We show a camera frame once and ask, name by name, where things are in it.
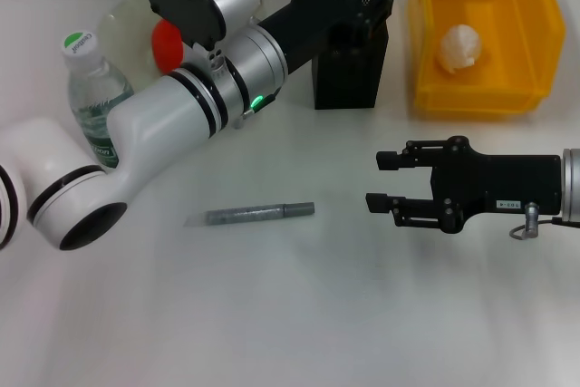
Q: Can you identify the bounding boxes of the black mesh pen holder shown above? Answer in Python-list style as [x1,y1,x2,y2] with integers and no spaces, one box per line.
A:
[312,0,391,111]

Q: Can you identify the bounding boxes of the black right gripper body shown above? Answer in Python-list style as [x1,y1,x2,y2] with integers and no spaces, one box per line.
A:
[427,134,564,236]

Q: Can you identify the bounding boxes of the yellow plastic bin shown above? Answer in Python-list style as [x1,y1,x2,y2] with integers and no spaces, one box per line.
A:
[409,0,566,121]

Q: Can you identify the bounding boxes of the white paper ball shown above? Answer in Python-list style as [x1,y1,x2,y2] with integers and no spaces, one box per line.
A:
[437,24,484,75]

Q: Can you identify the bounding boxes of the grey glitter pen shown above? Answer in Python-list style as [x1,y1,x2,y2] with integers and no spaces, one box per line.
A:
[184,201,316,228]

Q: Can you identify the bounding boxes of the clear green-label water bottle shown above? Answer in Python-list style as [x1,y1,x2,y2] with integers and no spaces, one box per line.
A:
[60,31,137,169]

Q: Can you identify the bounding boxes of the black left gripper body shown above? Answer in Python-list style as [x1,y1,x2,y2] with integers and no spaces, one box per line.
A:
[257,0,364,74]

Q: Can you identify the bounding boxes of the pale green glass plate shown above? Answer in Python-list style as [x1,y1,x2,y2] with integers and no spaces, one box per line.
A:
[97,0,183,90]

